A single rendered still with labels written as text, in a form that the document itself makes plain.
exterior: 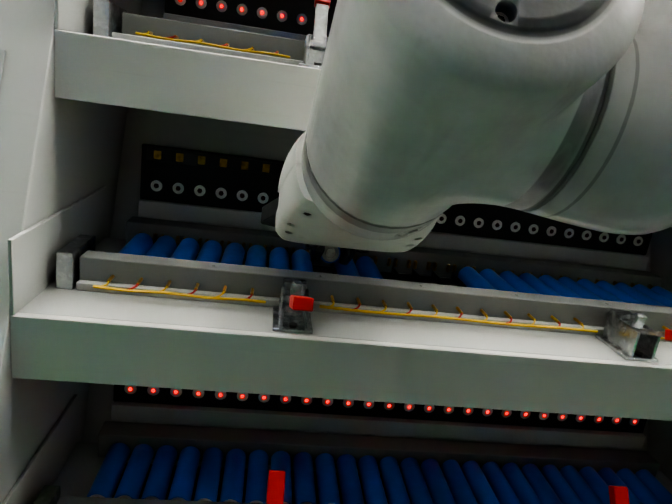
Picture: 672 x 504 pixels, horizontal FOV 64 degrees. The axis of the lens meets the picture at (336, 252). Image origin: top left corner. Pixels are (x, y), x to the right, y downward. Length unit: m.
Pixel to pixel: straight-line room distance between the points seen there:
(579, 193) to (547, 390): 0.25
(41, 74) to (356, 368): 0.29
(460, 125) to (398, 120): 0.02
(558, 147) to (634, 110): 0.03
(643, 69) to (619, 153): 0.03
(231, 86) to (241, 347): 0.18
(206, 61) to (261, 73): 0.04
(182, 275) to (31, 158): 0.13
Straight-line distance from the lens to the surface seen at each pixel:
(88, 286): 0.43
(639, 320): 0.48
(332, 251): 0.45
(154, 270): 0.42
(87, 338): 0.39
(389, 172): 0.20
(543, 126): 0.18
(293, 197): 0.30
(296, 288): 0.38
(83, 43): 0.43
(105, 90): 0.42
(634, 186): 0.22
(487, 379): 0.41
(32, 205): 0.41
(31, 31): 0.44
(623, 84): 0.21
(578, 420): 0.64
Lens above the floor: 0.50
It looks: 7 degrees up
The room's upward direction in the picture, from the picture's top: 5 degrees clockwise
